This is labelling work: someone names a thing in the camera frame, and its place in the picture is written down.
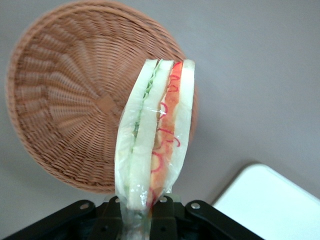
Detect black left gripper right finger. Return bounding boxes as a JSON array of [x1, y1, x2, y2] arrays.
[[149, 195, 181, 240]]

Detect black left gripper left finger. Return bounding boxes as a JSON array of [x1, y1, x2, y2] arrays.
[[96, 196, 127, 240]]

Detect triangle sandwich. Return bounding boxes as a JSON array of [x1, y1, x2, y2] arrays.
[[114, 58, 196, 240]]

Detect cream rectangular tray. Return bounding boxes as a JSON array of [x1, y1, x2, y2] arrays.
[[211, 162, 320, 240]]

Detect round brown wicker basket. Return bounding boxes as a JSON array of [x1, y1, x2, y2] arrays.
[[4, 0, 200, 195]]

